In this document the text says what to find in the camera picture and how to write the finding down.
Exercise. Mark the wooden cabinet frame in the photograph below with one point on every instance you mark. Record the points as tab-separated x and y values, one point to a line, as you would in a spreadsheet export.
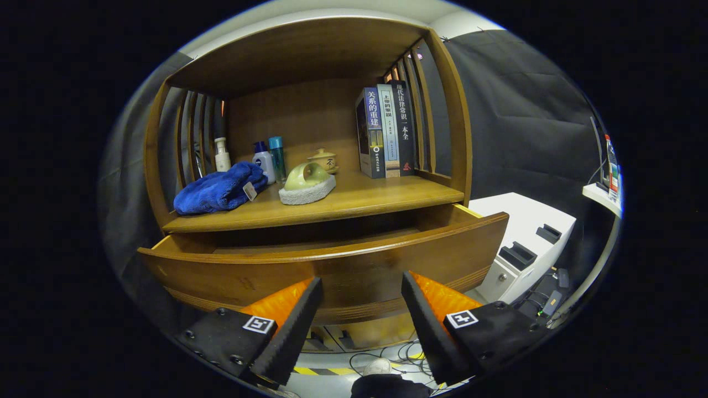
298	50

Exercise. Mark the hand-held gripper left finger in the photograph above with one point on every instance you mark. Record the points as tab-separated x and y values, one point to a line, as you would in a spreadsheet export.
293	331

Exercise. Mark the light grey spine book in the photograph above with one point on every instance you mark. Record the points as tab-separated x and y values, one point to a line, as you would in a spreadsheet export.
389	127

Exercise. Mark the white pump bottle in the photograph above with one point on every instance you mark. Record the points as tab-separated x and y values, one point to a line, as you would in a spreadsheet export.
222	160

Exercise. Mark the black spine book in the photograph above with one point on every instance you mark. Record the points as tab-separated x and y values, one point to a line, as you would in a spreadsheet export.
405	127

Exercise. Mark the white desk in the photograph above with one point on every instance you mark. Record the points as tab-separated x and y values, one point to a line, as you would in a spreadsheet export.
600	196

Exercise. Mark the clear blue bottle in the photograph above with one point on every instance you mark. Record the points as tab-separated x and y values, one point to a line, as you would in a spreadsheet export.
277	157

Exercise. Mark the yellow black floor tape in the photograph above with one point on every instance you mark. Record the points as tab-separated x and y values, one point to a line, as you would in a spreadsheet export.
326	371

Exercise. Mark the white round floor object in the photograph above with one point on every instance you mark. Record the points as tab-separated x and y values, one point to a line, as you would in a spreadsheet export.
378	366

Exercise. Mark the beige lidded teacup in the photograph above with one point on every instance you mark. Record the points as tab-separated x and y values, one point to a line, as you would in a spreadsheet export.
326	160

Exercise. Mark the wooden drawer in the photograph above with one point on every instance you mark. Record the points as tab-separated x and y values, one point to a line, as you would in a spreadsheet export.
359	265

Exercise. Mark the white bottle blue cap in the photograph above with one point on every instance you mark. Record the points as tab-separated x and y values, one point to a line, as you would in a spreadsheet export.
264	160

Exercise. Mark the blue towel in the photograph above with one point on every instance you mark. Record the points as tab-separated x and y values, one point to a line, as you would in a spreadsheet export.
215	190

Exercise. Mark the dark rounded object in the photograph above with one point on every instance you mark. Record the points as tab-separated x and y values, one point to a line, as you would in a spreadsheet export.
390	387

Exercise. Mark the wooden countertop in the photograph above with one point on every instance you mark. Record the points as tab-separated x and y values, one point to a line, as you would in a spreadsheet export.
376	196

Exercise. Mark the red label water bottle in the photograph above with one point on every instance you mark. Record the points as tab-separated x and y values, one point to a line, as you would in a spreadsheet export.
611	171

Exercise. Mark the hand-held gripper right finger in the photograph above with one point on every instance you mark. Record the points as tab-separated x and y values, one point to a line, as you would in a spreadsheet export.
434	337

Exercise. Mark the blue spine book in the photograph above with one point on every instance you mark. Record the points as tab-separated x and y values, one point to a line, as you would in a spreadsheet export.
373	132

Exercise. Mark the white low cabinet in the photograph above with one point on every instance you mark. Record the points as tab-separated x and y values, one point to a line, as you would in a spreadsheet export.
525	215

